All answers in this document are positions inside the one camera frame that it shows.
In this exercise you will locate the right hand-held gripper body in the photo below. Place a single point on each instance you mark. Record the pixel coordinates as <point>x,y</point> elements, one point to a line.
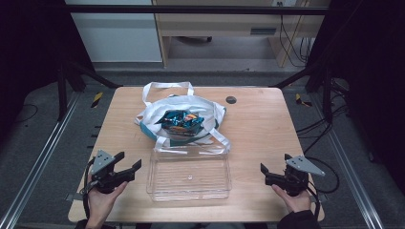
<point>294,181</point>

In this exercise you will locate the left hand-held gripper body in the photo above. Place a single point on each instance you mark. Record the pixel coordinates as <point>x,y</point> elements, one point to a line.
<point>106,178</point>

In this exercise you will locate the clear plastic tray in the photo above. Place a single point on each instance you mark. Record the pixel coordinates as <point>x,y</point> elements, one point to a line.
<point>191,187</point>

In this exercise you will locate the blue snack packet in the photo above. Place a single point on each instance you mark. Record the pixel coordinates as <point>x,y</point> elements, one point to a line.
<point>178,117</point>
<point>181,130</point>

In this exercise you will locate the white tote bag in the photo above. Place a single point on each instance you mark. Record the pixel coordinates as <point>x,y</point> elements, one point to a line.
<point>191,103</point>

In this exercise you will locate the person's right hand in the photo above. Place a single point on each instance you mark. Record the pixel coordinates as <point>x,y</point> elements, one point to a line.
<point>297,203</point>

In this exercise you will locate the person's left hand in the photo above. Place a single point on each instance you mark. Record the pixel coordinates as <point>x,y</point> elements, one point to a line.
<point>99,203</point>

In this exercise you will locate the black round table grommet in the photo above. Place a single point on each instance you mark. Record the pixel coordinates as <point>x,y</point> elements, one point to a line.
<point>231,99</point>

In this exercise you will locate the white cabinet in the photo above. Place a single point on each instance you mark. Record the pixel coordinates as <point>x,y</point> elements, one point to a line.
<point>117,38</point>

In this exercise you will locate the dark curtain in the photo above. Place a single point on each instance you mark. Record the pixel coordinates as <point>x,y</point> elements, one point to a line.
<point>28,47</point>
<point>372,63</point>

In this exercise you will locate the light wooden desk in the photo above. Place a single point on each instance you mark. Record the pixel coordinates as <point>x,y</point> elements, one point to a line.
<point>219,24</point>

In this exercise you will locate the aluminium floor rail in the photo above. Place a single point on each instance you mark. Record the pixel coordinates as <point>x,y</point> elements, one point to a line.
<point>353,178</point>
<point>35,171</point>

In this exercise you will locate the black metal frame stand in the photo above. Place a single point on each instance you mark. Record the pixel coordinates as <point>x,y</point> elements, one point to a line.
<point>62,92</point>
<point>327,95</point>

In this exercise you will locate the black horizontal frame bar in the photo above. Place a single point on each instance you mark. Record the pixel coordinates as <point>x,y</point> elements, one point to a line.
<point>191,9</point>

